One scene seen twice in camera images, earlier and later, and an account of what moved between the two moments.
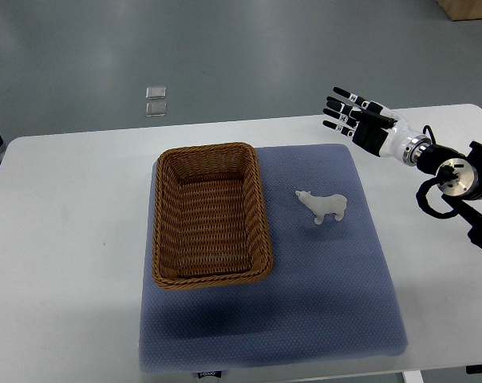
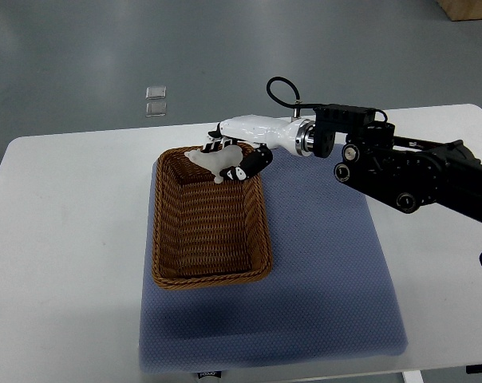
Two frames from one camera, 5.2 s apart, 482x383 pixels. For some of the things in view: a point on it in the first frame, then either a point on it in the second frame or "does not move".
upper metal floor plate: [156, 92] does not move
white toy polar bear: [321, 206] → [216, 160]
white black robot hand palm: [401, 141] → [293, 135]
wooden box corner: [468, 9] does not move
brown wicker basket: [210, 223] does not move
